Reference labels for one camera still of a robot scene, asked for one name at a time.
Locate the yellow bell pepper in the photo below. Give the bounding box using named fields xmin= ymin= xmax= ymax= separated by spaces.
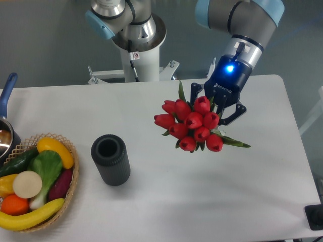
xmin=0 ymin=174 xmax=18 ymax=198

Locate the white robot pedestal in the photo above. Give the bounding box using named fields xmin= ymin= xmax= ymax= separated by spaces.
xmin=88 ymin=46 xmax=180 ymax=84

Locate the purple sweet potato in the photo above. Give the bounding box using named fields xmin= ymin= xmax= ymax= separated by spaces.
xmin=48 ymin=169 xmax=73 ymax=201

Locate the green bok choy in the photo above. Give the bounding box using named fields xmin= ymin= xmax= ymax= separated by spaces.
xmin=28 ymin=150 xmax=63 ymax=210

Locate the woven wicker basket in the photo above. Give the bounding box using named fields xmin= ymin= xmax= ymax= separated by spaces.
xmin=4 ymin=133 xmax=79 ymax=232

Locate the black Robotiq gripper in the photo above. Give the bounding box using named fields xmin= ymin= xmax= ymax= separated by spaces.
xmin=190 ymin=55 xmax=252 ymax=126

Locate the dark grey ribbed vase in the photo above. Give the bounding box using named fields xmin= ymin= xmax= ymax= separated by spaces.
xmin=91 ymin=134 xmax=131 ymax=186

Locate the beige round radish slice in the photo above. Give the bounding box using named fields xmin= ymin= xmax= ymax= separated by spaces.
xmin=13 ymin=171 xmax=42 ymax=199

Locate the orange fruit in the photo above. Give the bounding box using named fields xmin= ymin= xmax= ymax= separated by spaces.
xmin=1 ymin=194 xmax=29 ymax=216

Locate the green cucumber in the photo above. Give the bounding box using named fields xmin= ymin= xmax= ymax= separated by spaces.
xmin=1 ymin=148 xmax=39 ymax=177

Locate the yellow banana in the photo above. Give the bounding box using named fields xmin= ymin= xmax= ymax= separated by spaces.
xmin=1 ymin=198 xmax=65 ymax=231

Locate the red tulip bouquet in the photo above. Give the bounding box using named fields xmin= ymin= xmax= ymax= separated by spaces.
xmin=154 ymin=82 xmax=251 ymax=153

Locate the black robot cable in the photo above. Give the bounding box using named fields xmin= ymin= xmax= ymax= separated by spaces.
xmin=127 ymin=39 xmax=140 ymax=83

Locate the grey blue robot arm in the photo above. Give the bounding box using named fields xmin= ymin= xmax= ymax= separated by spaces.
xmin=85 ymin=1 xmax=285 ymax=126

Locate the blue handled saucepan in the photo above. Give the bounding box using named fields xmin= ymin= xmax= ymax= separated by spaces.
xmin=1 ymin=73 xmax=21 ymax=166

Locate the black device at table edge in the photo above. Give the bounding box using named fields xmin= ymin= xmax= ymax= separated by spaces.
xmin=304 ymin=204 xmax=322 ymax=231

